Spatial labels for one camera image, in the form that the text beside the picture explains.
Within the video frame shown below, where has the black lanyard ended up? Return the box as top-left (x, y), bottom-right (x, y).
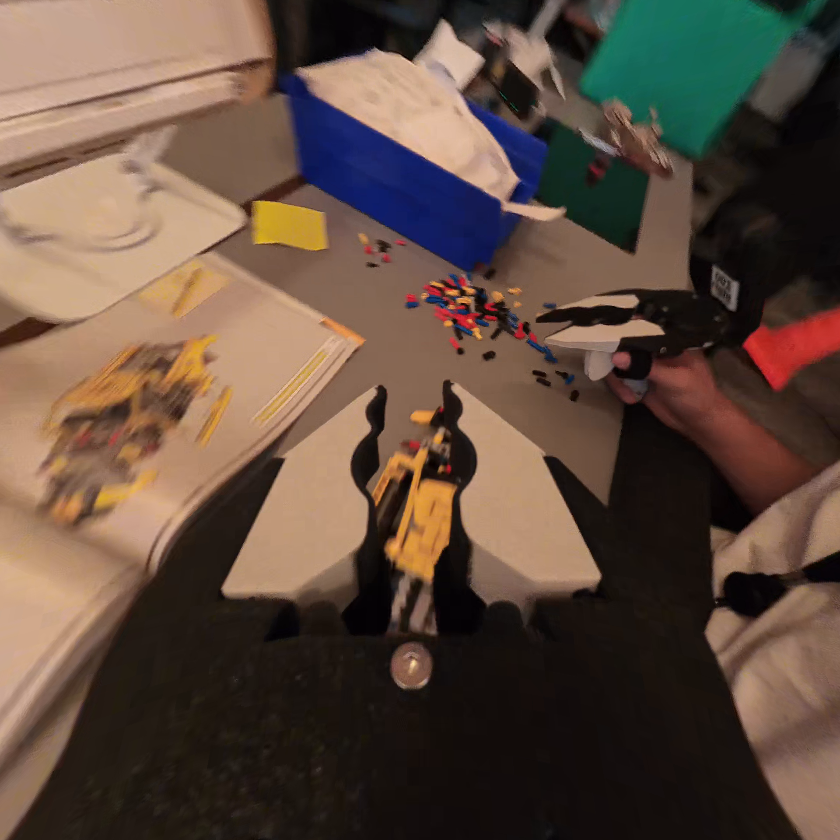
top-left (715, 551), bottom-right (840, 618)

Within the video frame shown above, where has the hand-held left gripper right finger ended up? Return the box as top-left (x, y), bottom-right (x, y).
top-left (433, 381), bottom-right (602, 634)

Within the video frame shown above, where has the white crumpled paper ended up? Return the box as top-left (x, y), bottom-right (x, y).
top-left (295, 20), bottom-right (567, 221)

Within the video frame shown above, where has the yellow brick car model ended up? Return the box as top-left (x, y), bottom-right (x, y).
top-left (371, 406), bottom-right (462, 634)

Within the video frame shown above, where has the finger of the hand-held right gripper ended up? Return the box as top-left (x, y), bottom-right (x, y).
top-left (543, 318), bottom-right (667, 355)
top-left (535, 292), bottom-right (642, 327)

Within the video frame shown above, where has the dark green desk mat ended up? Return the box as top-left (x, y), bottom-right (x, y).
top-left (535, 121), bottom-right (651, 253)

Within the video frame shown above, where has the small group of brick pins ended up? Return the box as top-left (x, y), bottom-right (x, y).
top-left (357, 233), bottom-right (408, 269)

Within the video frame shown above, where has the instruction booklet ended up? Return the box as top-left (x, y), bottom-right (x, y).
top-left (0, 252), bottom-right (365, 775)

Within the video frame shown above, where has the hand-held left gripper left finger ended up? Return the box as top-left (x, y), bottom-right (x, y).
top-left (222, 386), bottom-right (395, 634)

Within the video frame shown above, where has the person's right forearm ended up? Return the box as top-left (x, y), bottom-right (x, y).
top-left (696, 390), bottom-right (821, 516)

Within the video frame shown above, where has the small black device box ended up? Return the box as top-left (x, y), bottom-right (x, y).
top-left (486, 39), bottom-right (542, 119)

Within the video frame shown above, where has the grey desk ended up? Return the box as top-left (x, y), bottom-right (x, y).
top-left (0, 85), bottom-right (697, 840)

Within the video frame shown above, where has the person's right hand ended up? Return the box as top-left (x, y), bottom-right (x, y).
top-left (604, 351), bottom-right (724, 435)

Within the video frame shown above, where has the green box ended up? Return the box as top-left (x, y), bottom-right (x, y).
top-left (581, 0), bottom-right (829, 158)

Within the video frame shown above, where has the blue plastic bin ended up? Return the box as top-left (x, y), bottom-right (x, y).
top-left (279, 62), bottom-right (549, 271)

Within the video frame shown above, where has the small wooden skeleton model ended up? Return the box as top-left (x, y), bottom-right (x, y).
top-left (600, 98), bottom-right (677, 178)

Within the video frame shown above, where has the large pile of brick pins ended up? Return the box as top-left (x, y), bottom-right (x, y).
top-left (403, 272), bottom-right (581, 403)

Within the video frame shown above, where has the yellow sticky note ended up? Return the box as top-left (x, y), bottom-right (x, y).
top-left (251, 200), bottom-right (329, 252)

